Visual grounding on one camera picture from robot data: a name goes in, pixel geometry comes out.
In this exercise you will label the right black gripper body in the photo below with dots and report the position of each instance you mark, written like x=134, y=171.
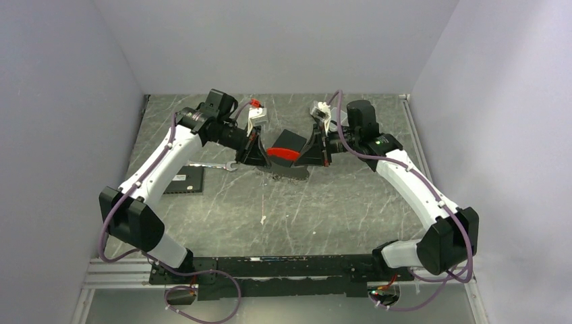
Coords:
x=336, y=144

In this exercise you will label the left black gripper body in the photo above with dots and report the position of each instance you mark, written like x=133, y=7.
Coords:
x=231, y=136

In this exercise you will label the red and white keychain tag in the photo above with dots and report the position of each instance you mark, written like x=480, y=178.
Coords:
x=281, y=164

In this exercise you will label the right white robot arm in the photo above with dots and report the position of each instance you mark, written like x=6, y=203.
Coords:
x=450, y=235

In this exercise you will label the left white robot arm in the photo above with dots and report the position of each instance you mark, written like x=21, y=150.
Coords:
x=128, y=211

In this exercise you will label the silver open-end wrench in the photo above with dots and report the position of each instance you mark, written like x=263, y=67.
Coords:
x=228, y=166

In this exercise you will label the black rectangular block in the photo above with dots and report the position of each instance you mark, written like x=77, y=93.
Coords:
x=290, y=140

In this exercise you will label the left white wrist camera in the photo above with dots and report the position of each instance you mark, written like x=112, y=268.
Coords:
x=257, y=115

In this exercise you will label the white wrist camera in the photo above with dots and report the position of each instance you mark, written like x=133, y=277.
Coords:
x=257, y=115
x=322, y=114

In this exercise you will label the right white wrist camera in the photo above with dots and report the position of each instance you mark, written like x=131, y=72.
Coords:
x=322, y=114

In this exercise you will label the black network switch box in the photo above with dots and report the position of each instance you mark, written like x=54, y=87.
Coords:
x=188, y=180

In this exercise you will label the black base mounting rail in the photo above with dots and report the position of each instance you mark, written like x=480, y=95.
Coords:
x=229, y=287

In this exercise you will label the aluminium frame rail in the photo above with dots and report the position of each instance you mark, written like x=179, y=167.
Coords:
x=116, y=273

